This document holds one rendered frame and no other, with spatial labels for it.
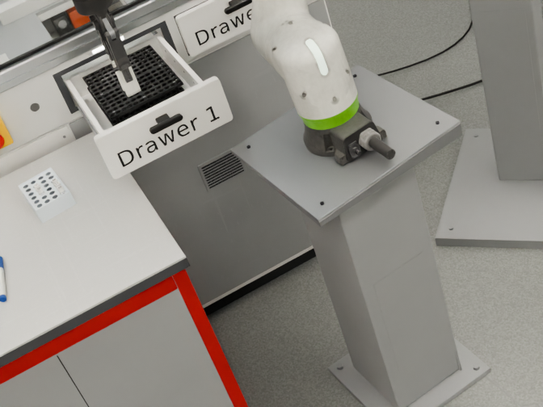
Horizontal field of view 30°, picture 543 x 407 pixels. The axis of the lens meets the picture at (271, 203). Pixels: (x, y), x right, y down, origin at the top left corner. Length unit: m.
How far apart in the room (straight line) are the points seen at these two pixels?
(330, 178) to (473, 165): 1.18
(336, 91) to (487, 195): 1.12
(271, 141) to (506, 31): 0.83
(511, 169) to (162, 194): 1.03
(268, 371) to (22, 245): 0.85
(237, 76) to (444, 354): 0.86
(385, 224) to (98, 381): 0.68
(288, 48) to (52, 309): 0.68
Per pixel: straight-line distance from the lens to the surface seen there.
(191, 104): 2.15
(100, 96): 2.31
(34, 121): 2.44
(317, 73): 1.96
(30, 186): 2.32
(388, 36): 3.90
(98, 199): 2.24
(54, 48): 2.38
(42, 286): 2.10
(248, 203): 2.77
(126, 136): 2.13
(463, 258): 2.90
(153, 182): 2.62
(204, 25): 2.46
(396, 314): 2.35
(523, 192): 3.01
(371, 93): 2.20
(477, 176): 3.10
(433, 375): 2.56
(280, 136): 2.18
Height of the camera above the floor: 2.02
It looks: 38 degrees down
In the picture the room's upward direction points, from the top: 20 degrees counter-clockwise
